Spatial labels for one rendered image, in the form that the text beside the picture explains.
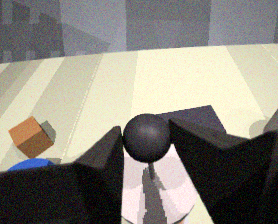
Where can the dark grey rectangular block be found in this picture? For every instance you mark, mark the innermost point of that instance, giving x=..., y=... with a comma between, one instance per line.
x=202, y=115

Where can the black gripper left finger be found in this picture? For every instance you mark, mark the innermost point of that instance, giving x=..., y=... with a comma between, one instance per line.
x=88, y=190

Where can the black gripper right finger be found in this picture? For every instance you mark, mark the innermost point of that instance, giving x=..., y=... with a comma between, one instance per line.
x=234, y=176

